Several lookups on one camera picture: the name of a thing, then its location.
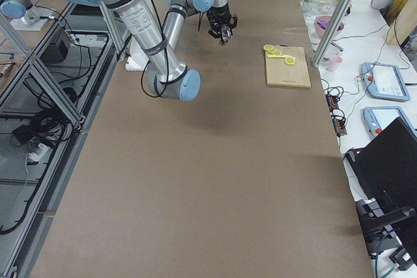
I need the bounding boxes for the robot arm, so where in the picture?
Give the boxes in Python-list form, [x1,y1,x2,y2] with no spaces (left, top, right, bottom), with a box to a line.
[66,0,238,101]

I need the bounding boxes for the pink bowl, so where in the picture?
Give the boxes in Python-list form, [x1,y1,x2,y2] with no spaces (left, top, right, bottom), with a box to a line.
[314,15,345,38]

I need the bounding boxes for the black box under table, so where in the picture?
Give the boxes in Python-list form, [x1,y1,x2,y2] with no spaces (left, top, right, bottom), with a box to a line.
[40,31,71,63]

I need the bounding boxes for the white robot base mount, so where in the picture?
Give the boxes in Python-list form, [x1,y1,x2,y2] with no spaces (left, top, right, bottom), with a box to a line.
[126,37,148,72]

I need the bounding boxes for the yellow plastic knife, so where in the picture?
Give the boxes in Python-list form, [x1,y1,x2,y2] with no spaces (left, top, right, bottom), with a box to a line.
[266,54,291,59]

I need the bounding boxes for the steel double jigger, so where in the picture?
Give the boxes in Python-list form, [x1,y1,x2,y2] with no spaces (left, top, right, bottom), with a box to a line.
[219,33,229,46]

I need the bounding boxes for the pink cup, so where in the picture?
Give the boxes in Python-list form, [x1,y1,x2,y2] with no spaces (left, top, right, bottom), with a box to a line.
[326,55,343,72]

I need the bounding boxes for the aluminium frame post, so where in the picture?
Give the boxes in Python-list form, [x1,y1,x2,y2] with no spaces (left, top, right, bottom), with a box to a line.
[311,0,352,68]

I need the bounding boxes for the black monitor stand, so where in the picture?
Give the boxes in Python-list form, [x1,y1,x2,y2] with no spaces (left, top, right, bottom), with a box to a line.
[355,199,416,259]

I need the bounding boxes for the black laptop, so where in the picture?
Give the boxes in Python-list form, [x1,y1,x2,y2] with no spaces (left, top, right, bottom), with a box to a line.
[345,117,416,260]

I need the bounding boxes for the lower blue teach pendant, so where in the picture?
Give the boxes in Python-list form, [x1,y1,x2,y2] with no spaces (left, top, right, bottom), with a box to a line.
[363,106,410,138]

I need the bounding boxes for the lemon slice top pair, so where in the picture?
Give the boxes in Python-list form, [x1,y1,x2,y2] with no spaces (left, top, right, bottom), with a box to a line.
[284,57,296,65]

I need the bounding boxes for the blue teach pendant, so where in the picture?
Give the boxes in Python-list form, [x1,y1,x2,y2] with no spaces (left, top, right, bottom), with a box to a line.
[360,62,410,102]
[363,106,410,138]

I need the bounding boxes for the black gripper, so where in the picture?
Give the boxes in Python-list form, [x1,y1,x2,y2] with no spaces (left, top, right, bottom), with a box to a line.
[207,8,238,39]

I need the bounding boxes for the bamboo cutting board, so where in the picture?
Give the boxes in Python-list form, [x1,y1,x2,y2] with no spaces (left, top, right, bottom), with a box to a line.
[264,45,311,89]

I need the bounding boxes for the upper blue teach pendant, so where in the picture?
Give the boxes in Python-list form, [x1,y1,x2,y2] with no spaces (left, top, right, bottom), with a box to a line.
[360,62,410,102]

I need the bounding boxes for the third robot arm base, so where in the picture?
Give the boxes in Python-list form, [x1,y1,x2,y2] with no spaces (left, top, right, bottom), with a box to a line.
[1,0,51,31]

